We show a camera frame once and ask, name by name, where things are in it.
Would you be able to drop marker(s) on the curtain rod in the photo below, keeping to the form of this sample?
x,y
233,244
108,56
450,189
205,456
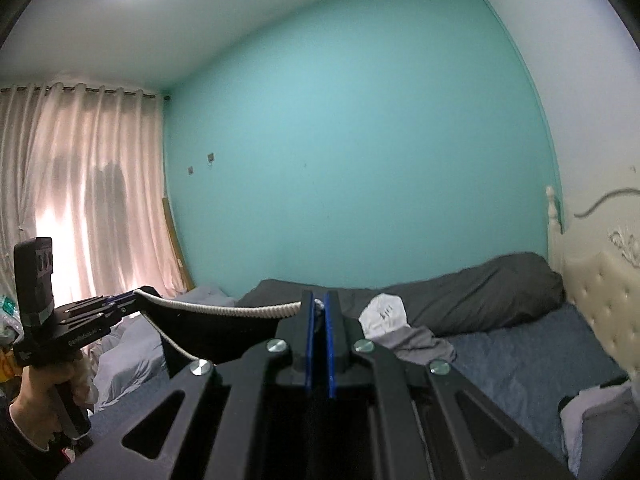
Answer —
x,y
127,92

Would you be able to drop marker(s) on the pink curtain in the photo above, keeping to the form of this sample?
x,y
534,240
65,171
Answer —
x,y
100,185

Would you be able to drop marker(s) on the cream tufted headboard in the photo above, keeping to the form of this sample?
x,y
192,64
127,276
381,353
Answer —
x,y
600,300

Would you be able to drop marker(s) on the dark grey duvet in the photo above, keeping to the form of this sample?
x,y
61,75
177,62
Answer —
x,y
475,290

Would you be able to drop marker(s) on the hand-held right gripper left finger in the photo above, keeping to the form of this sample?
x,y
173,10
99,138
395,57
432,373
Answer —
x,y
309,360

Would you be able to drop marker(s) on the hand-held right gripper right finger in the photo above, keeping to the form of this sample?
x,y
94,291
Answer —
x,y
330,360

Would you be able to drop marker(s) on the grey hoodie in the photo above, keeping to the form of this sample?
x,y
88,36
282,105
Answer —
x,y
420,342

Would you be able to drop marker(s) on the folded grey white clothes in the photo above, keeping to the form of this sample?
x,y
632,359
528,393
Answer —
x,y
595,420

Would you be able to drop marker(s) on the black sweater with white trim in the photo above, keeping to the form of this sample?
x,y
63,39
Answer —
x,y
210,335

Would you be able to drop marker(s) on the light grey blanket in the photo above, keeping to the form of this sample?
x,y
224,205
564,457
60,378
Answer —
x,y
130,355

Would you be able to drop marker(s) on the wooden board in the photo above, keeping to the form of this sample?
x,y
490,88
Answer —
x,y
175,240

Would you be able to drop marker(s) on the person's left forearm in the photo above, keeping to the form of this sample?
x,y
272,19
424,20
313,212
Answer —
x,y
15,457

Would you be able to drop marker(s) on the person's left hand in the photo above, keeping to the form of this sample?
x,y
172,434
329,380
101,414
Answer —
x,y
35,400

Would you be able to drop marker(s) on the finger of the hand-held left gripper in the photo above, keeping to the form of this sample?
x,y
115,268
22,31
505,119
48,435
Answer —
x,y
120,299
100,316

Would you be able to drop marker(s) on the white garment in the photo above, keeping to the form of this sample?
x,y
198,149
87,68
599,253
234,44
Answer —
x,y
382,315

